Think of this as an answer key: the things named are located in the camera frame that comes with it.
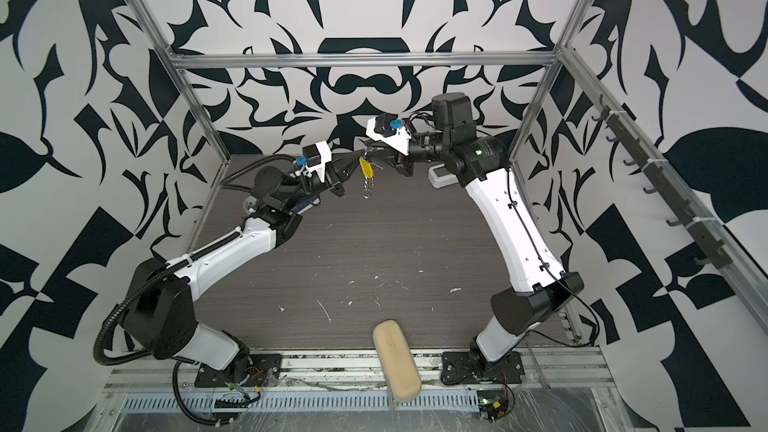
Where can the small circuit board left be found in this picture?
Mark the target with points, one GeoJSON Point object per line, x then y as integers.
{"type": "Point", "coordinates": [237, 401]}

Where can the metal plate with keyrings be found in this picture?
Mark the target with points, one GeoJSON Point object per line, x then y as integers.
{"type": "Point", "coordinates": [369, 154]}

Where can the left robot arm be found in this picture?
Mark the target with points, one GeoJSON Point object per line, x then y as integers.
{"type": "Point", "coordinates": [159, 312]}

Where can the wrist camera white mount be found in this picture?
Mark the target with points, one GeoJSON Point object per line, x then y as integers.
{"type": "Point", "coordinates": [390, 130]}
{"type": "Point", "coordinates": [313, 161]}

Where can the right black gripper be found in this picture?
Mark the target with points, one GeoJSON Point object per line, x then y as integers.
{"type": "Point", "coordinates": [404, 165]}

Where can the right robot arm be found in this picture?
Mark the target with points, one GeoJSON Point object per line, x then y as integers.
{"type": "Point", "coordinates": [539, 284]}

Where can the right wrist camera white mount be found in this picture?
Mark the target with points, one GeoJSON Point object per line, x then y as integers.
{"type": "Point", "coordinates": [390, 130]}

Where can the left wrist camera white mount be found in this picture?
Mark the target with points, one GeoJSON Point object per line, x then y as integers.
{"type": "Point", "coordinates": [313, 161]}

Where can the small circuit board right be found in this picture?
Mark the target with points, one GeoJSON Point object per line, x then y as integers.
{"type": "Point", "coordinates": [495, 405]}

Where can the beige glasses case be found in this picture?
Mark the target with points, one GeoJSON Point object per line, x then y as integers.
{"type": "Point", "coordinates": [397, 361]}

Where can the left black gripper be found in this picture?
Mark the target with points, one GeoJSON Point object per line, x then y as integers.
{"type": "Point", "coordinates": [333, 172]}

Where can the white digital clock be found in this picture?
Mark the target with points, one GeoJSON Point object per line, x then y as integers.
{"type": "Point", "coordinates": [440, 177]}

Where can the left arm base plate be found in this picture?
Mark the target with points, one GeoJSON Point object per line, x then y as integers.
{"type": "Point", "coordinates": [256, 370]}

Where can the white slotted cable duct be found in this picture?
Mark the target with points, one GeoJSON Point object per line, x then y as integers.
{"type": "Point", "coordinates": [311, 401]}

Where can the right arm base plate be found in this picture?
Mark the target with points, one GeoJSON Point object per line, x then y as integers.
{"type": "Point", "coordinates": [470, 367]}

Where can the small circuit board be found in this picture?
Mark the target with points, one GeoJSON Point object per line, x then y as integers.
{"type": "Point", "coordinates": [495, 405]}
{"type": "Point", "coordinates": [237, 401]}

